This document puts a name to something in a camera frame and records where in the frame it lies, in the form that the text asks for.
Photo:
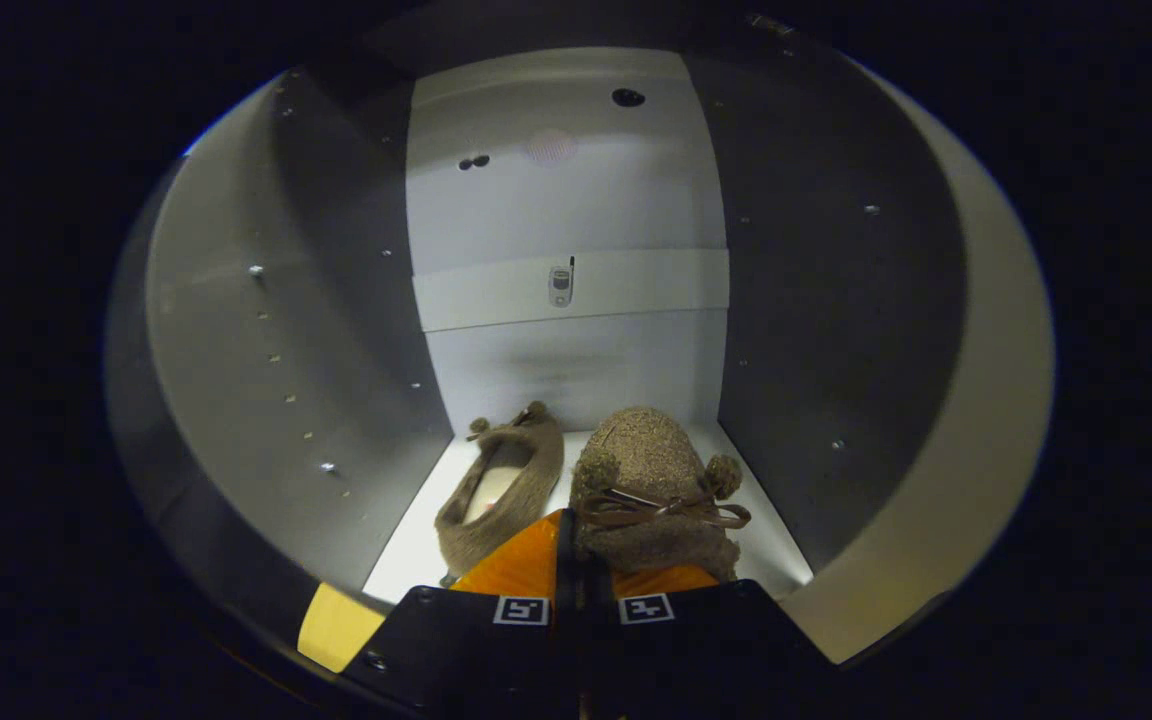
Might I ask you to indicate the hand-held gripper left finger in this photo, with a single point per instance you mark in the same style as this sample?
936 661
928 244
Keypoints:
565 560

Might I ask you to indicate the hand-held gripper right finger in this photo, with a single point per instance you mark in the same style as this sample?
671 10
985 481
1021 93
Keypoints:
706 650

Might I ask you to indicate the brown fuzzy shoe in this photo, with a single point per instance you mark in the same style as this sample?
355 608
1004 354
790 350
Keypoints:
536 480
646 460

